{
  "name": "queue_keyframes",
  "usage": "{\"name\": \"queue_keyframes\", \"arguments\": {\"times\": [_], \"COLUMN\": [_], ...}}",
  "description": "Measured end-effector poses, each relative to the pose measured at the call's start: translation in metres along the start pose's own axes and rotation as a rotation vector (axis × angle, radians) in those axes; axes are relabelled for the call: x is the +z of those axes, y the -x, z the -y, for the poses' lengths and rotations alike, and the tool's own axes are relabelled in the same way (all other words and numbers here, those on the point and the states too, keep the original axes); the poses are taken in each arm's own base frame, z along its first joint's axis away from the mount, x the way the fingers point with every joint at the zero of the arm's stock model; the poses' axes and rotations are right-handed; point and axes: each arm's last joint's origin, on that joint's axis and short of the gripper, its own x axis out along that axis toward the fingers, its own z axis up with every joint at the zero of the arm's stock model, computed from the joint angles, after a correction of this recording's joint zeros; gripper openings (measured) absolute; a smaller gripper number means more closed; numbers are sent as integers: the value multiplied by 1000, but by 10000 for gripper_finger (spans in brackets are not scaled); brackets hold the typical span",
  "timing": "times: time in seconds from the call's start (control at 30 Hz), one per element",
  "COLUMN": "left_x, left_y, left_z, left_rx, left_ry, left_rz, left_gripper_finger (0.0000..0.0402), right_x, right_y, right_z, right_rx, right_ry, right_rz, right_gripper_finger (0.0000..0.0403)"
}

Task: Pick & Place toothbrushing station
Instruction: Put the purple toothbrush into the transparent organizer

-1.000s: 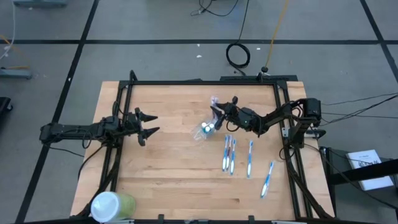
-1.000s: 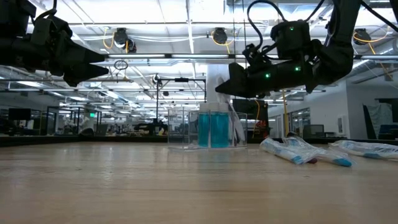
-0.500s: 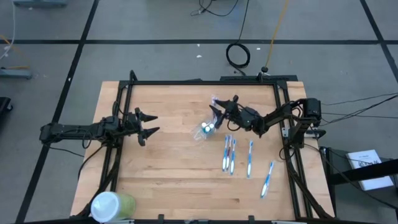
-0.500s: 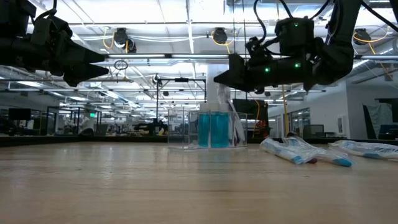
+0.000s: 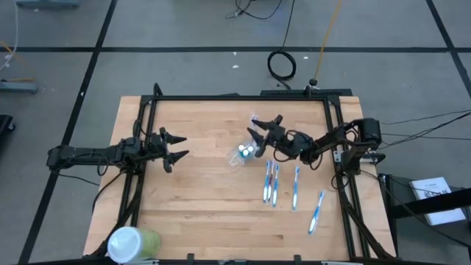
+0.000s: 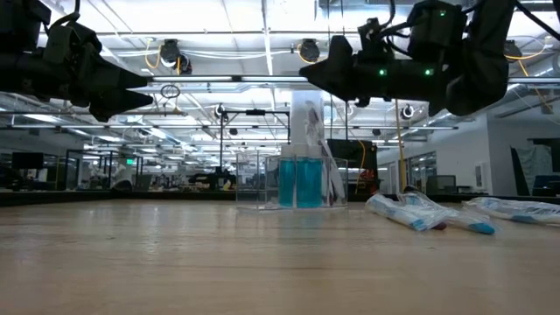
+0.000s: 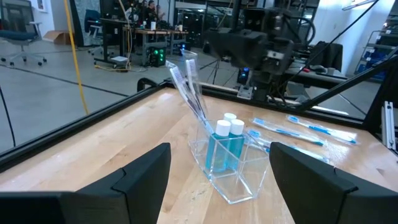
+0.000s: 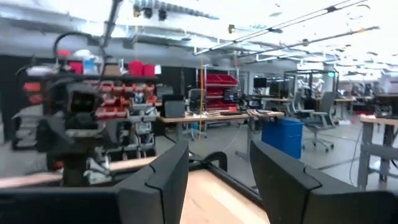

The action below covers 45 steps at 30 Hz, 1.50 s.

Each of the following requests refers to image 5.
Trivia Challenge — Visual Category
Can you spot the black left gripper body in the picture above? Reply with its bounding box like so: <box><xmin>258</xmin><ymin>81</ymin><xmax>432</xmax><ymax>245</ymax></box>
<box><xmin>146</xmin><ymin>127</ymin><xmax>174</xmax><ymax>174</ymax></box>

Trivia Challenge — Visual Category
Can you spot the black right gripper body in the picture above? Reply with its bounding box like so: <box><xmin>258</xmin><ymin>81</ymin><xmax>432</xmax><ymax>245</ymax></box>
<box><xmin>256</xmin><ymin>114</ymin><xmax>296</xmax><ymax>158</ymax></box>

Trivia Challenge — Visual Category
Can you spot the blue white toothbrush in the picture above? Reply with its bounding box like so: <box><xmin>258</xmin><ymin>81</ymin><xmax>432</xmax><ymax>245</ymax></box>
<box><xmin>271</xmin><ymin>163</ymin><xmax>281</xmax><ymax>209</ymax></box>
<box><xmin>291</xmin><ymin>166</ymin><xmax>301</xmax><ymax>212</ymax></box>
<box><xmin>308</xmin><ymin>189</ymin><xmax>326</xmax><ymax>236</ymax></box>
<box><xmin>262</xmin><ymin>159</ymin><xmax>272</xmax><ymax>205</ymax></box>

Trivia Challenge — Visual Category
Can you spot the green disinfecting wipes canister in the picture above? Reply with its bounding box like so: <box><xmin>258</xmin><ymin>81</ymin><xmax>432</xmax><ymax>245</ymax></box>
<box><xmin>106</xmin><ymin>225</ymin><xmax>162</xmax><ymax>265</ymax></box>

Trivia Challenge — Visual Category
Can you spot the grey desk foot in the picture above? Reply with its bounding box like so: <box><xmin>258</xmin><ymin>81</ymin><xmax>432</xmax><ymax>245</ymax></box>
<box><xmin>14</xmin><ymin>0</ymin><xmax>80</xmax><ymax>10</ymax></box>
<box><xmin>0</xmin><ymin>79</ymin><xmax>40</xmax><ymax>95</ymax></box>

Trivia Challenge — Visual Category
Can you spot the black floor object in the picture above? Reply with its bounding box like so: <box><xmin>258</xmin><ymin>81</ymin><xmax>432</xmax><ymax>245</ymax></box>
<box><xmin>0</xmin><ymin>114</ymin><xmax>17</xmax><ymax>134</ymax></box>

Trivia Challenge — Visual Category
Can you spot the black side stand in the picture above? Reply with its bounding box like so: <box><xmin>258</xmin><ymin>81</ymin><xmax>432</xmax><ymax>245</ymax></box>
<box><xmin>378</xmin><ymin>172</ymin><xmax>471</xmax><ymax>265</ymax></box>

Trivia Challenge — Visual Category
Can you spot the white booklet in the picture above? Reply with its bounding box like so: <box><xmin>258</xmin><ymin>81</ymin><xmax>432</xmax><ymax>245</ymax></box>
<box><xmin>408</xmin><ymin>176</ymin><xmax>467</xmax><ymax>226</ymax></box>

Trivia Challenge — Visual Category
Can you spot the coiled black floor cable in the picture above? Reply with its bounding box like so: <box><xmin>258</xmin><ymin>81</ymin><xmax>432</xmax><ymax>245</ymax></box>
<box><xmin>266</xmin><ymin>0</ymin><xmax>297</xmax><ymax>91</ymax></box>

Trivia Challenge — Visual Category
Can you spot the black left base cable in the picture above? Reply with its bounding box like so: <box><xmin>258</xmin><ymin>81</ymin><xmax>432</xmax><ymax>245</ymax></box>
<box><xmin>91</xmin><ymin>169</ymin><xmax>126</xmax><ymax>215</ymax></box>

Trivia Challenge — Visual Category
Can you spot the black base cable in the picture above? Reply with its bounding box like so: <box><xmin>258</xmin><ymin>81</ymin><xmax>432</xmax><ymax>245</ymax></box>
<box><xmin>362</xmin><ymin>169</ymin><xmax>471</xmax><ymax>248</ymax></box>
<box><xmin>91</xmin><ymin>169</ymin><xmax>126</xmax><ymax>215</ymax></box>

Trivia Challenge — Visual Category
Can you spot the yellow hanging cable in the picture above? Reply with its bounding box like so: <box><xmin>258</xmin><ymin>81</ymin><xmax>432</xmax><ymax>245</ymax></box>
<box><xmin>312</xmin><ymin>0</ymin><xmax>344</xmax><ymax>84</ymax></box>

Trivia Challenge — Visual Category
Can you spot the thin black floor cable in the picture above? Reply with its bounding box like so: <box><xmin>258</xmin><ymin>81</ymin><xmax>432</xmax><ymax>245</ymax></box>
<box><xmin>380</xmin><ymin>109</ymin><xmax>471</xmax><ymax>126</ymax></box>
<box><xmin>224</xmin><ymin>0</ymin><xmax>284</xmax><ymax>21</ymax></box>

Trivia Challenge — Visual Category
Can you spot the orange floor cable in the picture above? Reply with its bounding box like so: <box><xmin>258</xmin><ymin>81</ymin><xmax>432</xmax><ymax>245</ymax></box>
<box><xmin>0</xmin><ymin>39</ymin><xmax>38</xmax><ymax>83</ymax></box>

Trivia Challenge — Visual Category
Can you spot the thick black floor cable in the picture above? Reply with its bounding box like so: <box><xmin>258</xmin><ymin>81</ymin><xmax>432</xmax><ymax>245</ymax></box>
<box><xmin>380</xmin><ymin>111</ymin><xmax>471</xmax><ymax>149</ymax></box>

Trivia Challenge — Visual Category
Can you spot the white floor cable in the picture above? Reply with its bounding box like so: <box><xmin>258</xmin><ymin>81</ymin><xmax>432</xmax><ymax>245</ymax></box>
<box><xmin>0</xmin><ymin>0</ymin><xmax>20</xmax><ymax>71</ymax></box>

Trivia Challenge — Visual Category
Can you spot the black right base cable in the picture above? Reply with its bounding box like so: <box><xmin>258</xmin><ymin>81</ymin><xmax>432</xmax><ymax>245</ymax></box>
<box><xmin>362</xmin><ymin>169</ymin><xmax>471</xmax><ymax>248</ymax></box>

